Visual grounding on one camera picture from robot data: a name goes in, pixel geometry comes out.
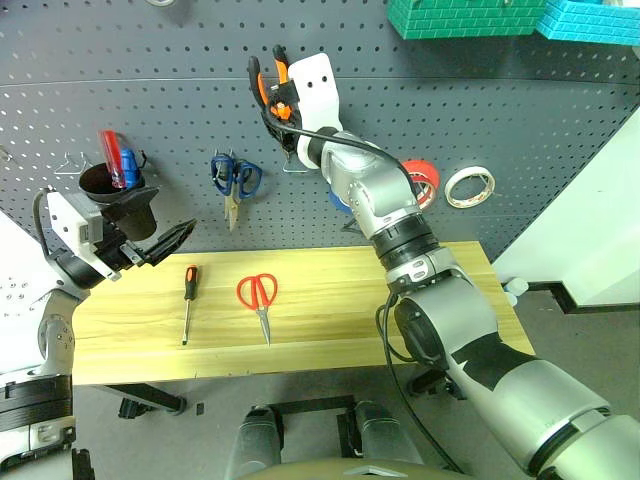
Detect dark grey pegboard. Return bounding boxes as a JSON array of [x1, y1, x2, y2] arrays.
[[0, 0, 640, 261]]

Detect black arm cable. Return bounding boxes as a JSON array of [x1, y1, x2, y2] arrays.
[[268, 117, 466, 474], [31, 190, 57, 261]]

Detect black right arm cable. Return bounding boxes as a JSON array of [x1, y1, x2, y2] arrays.
[[268, 117, 466, 474]]

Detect silver wire pegboard hook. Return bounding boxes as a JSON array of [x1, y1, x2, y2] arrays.
[[52, 151, 96, 176], [281, 153, 310, 175]]

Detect orange black screwdriver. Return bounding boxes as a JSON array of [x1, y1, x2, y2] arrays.
[[180, 264, 199, 346]]

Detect green brick pattern box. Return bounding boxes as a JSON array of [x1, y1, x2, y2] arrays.
[[386, 0, 549, 40]]

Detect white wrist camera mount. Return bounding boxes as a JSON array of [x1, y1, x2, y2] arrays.
[[45, 187, 124, 282], [288, 52, 344, 135]]

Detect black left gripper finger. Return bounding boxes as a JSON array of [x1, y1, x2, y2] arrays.
[[145, 217, 198, 252], [143, 227, 195, 267]]

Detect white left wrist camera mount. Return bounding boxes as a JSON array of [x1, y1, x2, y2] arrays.
[[45, 187, 124, 282]]

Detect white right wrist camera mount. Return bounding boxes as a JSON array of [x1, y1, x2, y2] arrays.
[[288, 52, 344, 135]]

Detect orange black pliers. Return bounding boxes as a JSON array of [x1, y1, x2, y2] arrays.
[[247, 44, 301, 121]]

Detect black floor frame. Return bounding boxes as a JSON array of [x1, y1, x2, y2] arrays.
[[257, 394, 366, 460]]

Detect grey robot torso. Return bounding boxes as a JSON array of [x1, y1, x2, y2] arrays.
[[239, 455, 481, 480]]

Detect white tape roll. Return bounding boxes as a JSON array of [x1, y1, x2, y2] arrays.
[[444, 164, 497, 209]]

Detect blue tape roll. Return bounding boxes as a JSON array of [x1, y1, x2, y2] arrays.
[[328, 188, 353, 214]]

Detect red tape roll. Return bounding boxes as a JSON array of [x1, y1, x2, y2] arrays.
[[399, 159, 441, 210]]

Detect black cup holder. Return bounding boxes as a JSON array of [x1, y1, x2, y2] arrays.
[[78, 149, 161, 241]]

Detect red handle scissors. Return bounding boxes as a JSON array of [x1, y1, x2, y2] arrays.
[[235, 272, 279, 348]]

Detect white side panel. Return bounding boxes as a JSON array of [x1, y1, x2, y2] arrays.
[[492, 103, 640, 309]]

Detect blue handle scissors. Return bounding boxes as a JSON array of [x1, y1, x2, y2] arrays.
[[209, 148, 264, 233]]

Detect white plastic fitting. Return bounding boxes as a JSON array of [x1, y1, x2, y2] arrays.
[[502, 277, 530, 304]]

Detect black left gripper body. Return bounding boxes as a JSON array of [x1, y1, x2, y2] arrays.
[[97, 218, 152, 274]]

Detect white perforated board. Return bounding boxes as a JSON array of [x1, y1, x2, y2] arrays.
[[0, 209, 56, 376]]

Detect cyan brick pattern box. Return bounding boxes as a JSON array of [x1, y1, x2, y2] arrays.
[[534, 0, 640, 47]]

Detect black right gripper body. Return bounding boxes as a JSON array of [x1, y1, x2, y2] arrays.
[[277, 97, 307, 157]]

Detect black table foot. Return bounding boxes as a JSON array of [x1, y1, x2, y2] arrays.
[[405, 367, 469, 401], [99, 382, 188, 420]]

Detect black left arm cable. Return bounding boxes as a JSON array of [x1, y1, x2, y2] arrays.
[[31, 190, 57, 261]]

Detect dark rounded robot leg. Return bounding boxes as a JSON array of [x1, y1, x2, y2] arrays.
[[352, 400, 424, 467], [224, 405, 285, 480]]

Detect blue handle tool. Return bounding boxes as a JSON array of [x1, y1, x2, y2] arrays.
[[119, 148, 141, 190]]

